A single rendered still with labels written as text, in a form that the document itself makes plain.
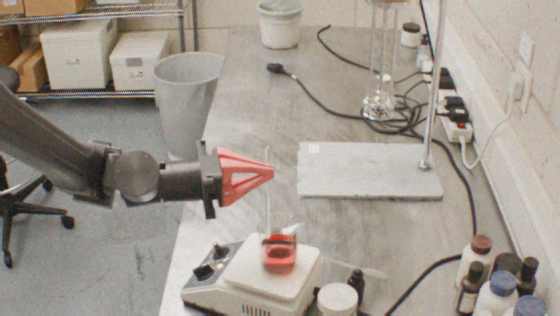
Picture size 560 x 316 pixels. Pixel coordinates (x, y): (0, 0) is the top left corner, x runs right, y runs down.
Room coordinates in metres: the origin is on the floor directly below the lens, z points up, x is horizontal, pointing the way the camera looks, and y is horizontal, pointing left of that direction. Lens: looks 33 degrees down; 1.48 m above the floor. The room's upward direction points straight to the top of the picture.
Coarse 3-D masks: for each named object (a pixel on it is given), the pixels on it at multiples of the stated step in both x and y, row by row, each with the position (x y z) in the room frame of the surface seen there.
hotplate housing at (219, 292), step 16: (240, 240) 0.78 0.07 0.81; (320, 272) 0.72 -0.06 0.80; (192, 288) 0.68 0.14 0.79; (208, 288) 0.67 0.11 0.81; (224, 288) 0.66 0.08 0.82; (240, 288) 0.66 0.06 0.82; (304, 288) 0.66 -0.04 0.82; (320, 288) 0.69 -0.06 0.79; (192, 304) 0.68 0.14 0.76; (208, 304) 0.66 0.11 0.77; (224, 304) 0.65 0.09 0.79; (240, 304) 0.64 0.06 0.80; (256, 304) 0.63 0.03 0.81; (272, 304) 0.63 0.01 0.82; (288, 304) 0.62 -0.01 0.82; (304, 304) 0.65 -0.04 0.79
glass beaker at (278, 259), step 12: (264, 216) 0.71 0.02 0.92; (276, 216) 0.71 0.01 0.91; (288, 216) 0.71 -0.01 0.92; (264, 228) 0.70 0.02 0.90; (276, 228) 0.71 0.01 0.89; (288, 228) 0.71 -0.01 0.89; (300, 228) 0.68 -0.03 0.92; (264, 240) 0.66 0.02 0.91; (276, 240) 0.65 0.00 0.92; (288, 240) 0.66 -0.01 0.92; (264, 252) 0.66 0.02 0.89; (276, 252) 0.66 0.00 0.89; (288, 252) 0.66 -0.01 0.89; (264, 264) 0.66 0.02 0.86; (276, 264) 0.66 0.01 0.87; (288, 264) 0.66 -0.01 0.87; (276, 276) 0.66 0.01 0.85; (288, 276) 0.66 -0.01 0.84
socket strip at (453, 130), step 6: (426, 66) 1.54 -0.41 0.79; (432, 66) 1.54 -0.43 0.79; (426, 78) 1.51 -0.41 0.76; (438, 90) 1.39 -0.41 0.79; (444, 90) 1.39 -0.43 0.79; (450, 90) 1.39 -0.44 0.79; (438, 96) 1.36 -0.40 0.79; (438, 108) 1.34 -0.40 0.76; (444, 108) 1.29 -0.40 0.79; (444, 120) 1.26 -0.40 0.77; (444, 126) 1.25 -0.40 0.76; (450, 126) 1.21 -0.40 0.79; (456, 126) 1.20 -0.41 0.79; (462, 126) 1.20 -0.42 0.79; (468, 126) 1.20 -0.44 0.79; (450, 132) 1.20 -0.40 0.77; (456, 132) 1.19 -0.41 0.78; (462, 132) 1.19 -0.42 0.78; (468, 132) 1.19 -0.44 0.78; (450, 138) 1.19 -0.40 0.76; (456, 138) 1.19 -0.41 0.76; (468, 138) 1.19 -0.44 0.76
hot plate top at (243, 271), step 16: (256, 240) 0.75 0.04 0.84; (240, 256) 0.71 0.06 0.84; (256, 256) 0.71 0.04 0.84; (304, 256) 0.71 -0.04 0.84; (224, 272) 0.67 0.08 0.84; (240, 272) 0.67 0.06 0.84; (256, 272) 0.67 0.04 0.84; (304, 272) 0.67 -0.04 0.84; (256, 288) 0.64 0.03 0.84; (272, 288) 0.64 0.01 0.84; (288, 288) 0.64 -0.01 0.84
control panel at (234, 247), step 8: (232, 248) 0.76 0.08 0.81; (208, 256) 0.77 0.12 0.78; (224, 256) 0.74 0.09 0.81; (232, 256) 0.73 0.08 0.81; (200, 264) 0.75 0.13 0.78; (216, 264) 0.73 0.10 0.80; (224, 264) 0.72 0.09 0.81; (216, 272) 0.70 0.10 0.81; (192, 280) 0.71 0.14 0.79; (208, 280) 0.69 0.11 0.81; (216, 280) 0.68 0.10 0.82; (184, 288) 0.69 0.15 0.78
